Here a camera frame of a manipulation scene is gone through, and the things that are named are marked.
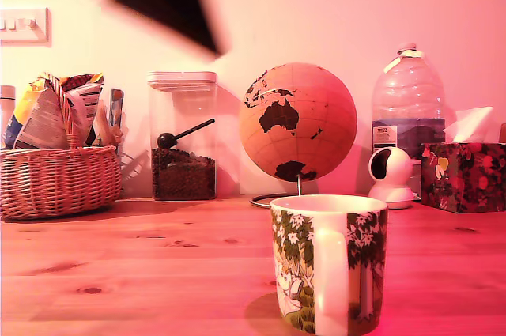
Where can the large clear water bottle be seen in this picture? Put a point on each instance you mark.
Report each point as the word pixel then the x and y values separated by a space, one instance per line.
pixel 409 99

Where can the clear jar with coffee beans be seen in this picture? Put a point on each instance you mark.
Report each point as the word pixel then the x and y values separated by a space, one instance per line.
pixel 183 178

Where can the woven wicker basket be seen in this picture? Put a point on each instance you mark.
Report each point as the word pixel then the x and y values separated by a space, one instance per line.
pixel 59 182

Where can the white tissue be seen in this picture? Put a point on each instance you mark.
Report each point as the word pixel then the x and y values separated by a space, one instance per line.
pixel 472 124

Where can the floral tissue box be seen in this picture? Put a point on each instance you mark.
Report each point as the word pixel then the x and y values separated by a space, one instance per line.
pixel 462 178

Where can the cork globe on metal stand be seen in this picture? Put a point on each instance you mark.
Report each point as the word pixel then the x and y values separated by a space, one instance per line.
pixel 300 114

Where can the white wall switch plate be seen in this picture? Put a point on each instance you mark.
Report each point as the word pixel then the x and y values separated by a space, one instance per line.
pixel 23 23

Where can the crumpled printed snack bag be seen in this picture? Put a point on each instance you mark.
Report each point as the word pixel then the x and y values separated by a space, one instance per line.
pixel 39 122
pixel 85 103

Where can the small white round camera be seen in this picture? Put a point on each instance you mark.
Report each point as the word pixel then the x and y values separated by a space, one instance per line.
pixel 397 170

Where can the black coffee scoop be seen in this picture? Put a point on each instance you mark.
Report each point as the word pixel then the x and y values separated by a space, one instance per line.
pixel 166 140

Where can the slim upright packet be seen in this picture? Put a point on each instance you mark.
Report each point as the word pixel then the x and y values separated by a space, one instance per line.
pixel 115 106

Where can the white mug with leaf print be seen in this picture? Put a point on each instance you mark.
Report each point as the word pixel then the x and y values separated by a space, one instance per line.
pixel 296 253

